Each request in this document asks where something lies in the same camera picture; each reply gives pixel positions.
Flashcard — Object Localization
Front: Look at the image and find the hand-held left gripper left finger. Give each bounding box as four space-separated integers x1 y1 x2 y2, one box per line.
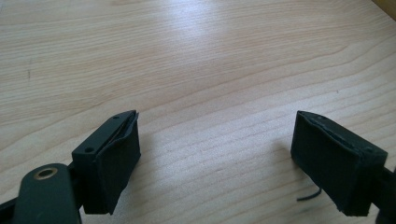
71 109 142 216

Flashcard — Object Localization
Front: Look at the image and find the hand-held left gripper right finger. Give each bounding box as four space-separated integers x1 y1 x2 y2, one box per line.
290 109 389 217

